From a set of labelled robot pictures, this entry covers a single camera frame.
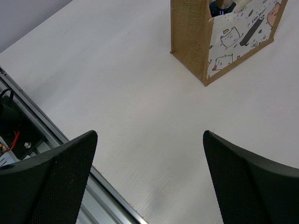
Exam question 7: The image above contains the aluminium mounting rail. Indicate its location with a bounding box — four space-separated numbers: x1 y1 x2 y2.
0 69 146 224

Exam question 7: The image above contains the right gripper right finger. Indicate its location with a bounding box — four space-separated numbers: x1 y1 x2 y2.
203 130 299 224

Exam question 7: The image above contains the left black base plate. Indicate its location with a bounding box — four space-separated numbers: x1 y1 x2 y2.
0 88 45 160

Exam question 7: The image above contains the orange bottle blue cap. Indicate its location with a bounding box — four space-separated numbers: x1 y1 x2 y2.
209 0 236 17

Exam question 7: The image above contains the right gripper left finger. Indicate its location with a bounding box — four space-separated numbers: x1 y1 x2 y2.
0 130 97 224

